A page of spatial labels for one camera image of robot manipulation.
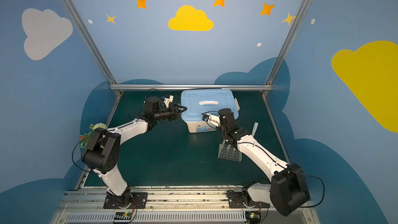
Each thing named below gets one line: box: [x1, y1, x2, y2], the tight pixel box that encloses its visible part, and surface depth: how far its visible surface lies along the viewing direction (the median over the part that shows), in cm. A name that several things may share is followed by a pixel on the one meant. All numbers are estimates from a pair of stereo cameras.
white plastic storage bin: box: [185, 120, 218, 134], surface depth 97 cm
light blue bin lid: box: [180, 88, 240, 122], surface depth 94 cm
